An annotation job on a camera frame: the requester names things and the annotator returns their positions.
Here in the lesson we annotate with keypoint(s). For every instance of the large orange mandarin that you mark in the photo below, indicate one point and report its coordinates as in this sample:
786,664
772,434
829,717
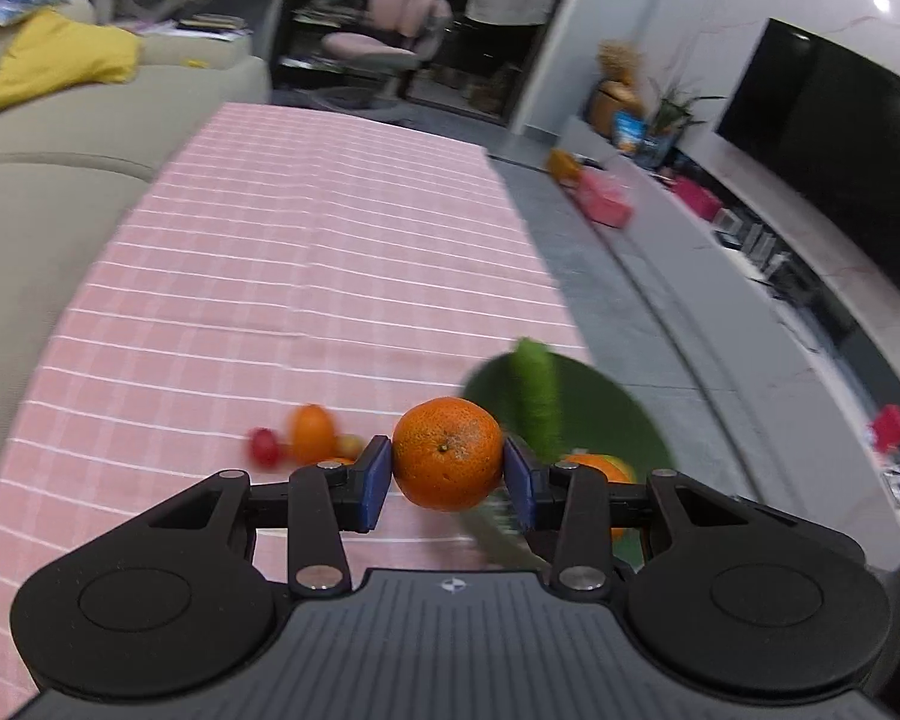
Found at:
448,453

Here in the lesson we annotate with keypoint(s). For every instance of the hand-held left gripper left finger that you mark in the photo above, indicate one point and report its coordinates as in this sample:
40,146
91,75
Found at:
376,481

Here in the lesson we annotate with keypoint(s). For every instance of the green plate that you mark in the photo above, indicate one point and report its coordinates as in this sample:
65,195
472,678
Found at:
607,420

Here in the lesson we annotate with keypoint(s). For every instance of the yellow-red small fruit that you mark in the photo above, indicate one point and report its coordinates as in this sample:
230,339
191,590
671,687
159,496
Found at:
348,445

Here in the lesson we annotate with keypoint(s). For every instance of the grey television cabinet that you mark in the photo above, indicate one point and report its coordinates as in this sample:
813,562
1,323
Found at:
742,292

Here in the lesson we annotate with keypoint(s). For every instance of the small orange kumquat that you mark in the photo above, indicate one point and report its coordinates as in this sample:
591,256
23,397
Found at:
312,433

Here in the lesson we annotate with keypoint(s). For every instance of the red cherry tomato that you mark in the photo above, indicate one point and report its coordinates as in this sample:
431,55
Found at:
264,446

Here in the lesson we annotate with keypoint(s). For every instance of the orange gourd ornament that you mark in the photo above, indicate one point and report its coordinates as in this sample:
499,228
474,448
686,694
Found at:
616,90

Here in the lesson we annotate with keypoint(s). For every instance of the pink box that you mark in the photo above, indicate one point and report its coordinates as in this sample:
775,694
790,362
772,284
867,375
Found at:
606,198

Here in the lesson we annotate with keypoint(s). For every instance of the beige sofa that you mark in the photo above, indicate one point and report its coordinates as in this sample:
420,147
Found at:
60,187

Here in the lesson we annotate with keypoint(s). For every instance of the pink office chair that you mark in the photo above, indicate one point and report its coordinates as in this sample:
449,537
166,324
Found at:
394,26

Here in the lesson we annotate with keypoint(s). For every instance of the blue snack bag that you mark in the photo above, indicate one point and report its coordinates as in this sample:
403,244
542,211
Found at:
630,131

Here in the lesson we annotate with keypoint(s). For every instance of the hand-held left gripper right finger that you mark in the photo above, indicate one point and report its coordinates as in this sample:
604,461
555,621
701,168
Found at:
516,487

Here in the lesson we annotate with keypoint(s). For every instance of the pink checked tablecloth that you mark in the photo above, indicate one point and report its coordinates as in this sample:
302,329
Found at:
285,300

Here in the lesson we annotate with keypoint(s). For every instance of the yellow cushion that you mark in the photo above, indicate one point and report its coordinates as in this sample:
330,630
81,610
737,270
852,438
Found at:
64,58

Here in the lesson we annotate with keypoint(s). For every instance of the potted green plant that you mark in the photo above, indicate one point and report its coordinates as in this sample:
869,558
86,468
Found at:
671,116

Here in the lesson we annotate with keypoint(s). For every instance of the green cucumber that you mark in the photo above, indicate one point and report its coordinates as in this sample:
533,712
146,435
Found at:
537,401

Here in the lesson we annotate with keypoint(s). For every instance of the black television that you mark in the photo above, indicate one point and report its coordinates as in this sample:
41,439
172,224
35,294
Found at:
832,150

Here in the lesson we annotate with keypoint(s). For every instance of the black shelf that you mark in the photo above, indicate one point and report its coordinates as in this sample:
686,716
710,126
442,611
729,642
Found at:
322,4

